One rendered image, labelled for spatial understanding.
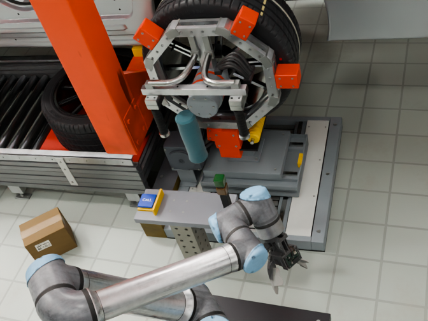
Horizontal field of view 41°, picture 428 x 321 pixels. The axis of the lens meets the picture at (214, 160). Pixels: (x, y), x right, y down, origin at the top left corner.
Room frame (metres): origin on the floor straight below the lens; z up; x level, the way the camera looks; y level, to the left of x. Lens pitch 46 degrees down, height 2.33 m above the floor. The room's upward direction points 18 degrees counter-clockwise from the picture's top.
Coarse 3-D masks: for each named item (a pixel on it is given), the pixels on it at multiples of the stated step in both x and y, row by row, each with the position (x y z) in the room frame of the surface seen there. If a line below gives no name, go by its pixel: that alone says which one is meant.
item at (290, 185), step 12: (300, 144) 2.03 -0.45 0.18; (288, 156) 2.01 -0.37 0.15; (300, 156) 1.95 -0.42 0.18; (288, 168) 1.93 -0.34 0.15; (300, 168) 1.89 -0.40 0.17; (204, 180) 2.02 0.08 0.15; (228, 180) 1.97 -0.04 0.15; (240, 180) 1.95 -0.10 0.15; (252, 180) 1.92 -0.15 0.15; (264, 180) 1.90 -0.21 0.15; (276, 180) 1.87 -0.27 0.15; (288, 180) 1.85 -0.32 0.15; (300, 180) 1.84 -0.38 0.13; (240, 192) 1.91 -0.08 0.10; (276, 192) 1.82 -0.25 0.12; (288, 192) 1.80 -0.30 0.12
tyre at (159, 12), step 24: (168, 0) 2.10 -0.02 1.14; (192, 0) 1.98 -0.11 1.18; (216, 0) 1.94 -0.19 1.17; (240, 0) 1.94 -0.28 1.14; (264, 0) 1.97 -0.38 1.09; (168, 24) 2.03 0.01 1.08; (264, 24) 1.85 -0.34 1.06; (288, 24) 1.93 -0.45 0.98; (144, 48) 2.09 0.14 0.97; (288, 48) 1.83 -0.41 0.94
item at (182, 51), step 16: (176, 48) 2.05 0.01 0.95; (224, 48) 1.98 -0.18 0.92; (240, 48) 1.92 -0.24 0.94; (160, 64) 2.07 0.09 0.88; (176, 64) 2.08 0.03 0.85; (256, 64) 1.90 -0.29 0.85; (192, 80) 2.05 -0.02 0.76; (240, 80) 2.13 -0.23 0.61; (256, 80) 1.92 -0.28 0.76; (224, 96) 2.05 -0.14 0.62; (256, 96) 1.94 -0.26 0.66; (224, 112) 1.96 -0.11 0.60
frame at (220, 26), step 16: (176, 32) 1.92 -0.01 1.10; (192, 32) 1.90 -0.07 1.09; (208, 32) 1.86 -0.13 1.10; (224, 32) 1.83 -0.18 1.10; (160, 48) 1.96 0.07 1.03; (256, 48) 1.79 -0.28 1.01; (272, 64) 1.76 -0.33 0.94; (272, 80) 1.77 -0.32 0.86; (176, 96) 2.02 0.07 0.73; (272, 96) 1.77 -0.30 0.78; (176, 112) 1.97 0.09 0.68; (256, 112) 1.81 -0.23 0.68; (224, 128) 1.88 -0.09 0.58
